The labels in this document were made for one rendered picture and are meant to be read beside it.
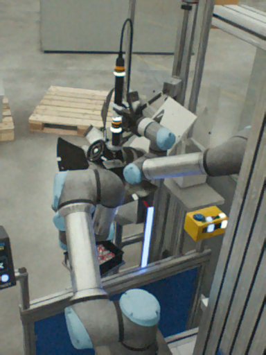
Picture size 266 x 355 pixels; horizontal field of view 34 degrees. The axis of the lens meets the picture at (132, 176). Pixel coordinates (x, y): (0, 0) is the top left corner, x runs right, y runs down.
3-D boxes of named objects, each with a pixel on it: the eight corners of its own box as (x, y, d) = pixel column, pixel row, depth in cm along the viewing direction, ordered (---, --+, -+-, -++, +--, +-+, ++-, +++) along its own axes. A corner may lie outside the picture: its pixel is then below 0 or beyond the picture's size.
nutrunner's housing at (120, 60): (113, 148, 200) (118, 48, 175) (120, 150, 198) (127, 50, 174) (108, 152, 197) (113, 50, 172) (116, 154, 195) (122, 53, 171)
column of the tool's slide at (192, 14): (150, 256, 324) (185, -1, 227) (160, 261, 321) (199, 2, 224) (147, 261, 320) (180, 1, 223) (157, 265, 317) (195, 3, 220)
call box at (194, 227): (211, 222, 207) (215, 204, 201) (224, 235, 199) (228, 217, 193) (182, 231, 200) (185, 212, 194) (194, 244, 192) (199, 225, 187)
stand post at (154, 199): (140, 293, 294) (160, 141, 232) (147, 303, 287) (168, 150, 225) (135, 295, 292) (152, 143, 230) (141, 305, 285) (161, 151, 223)
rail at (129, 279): (204, 257, 213) (206, 245, 209) (208, 263, 211) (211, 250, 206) (19, 318, 175) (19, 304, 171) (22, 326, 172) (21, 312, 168)
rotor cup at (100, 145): (98, 166, 219) (80, 154, 210) (116, 143, 217) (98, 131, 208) (110, 180, 209) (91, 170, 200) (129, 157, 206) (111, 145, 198)
